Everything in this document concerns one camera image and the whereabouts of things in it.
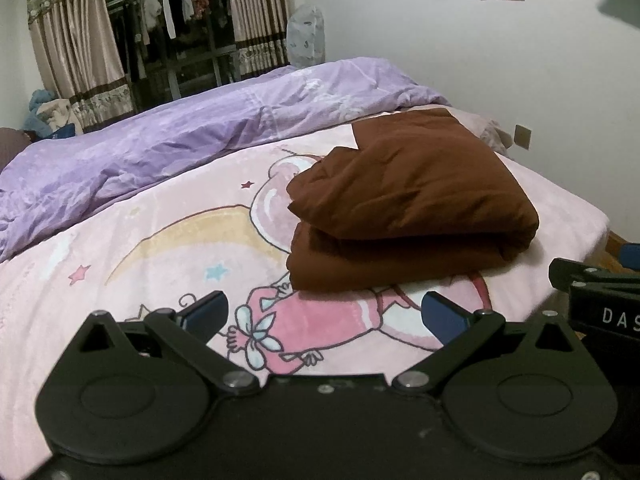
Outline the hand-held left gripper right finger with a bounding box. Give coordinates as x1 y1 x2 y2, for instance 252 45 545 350
392 290 582 396

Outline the purple duvet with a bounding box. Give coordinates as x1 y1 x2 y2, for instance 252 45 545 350
0 56 451 263

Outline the row of hanging clothes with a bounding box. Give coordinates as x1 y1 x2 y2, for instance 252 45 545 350
107 0 236 81

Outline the mauve pillow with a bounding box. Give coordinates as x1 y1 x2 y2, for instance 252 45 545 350
452 110 513 158

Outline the brown jacket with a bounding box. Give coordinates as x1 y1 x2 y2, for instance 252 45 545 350
286 107 541 292

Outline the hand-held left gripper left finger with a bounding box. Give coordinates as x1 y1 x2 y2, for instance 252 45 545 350
70 290 261 397

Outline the pile of clothes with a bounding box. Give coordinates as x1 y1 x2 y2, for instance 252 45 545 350
22 89 61 138

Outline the beige patterned curtain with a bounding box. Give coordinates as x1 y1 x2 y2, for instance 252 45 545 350
226 0 291 81
27 0 136 133

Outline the pink printed blanket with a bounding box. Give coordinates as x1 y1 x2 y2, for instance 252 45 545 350
0 122 612 480

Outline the white cloth bag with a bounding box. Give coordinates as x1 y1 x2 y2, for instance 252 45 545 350
42 99 77 136

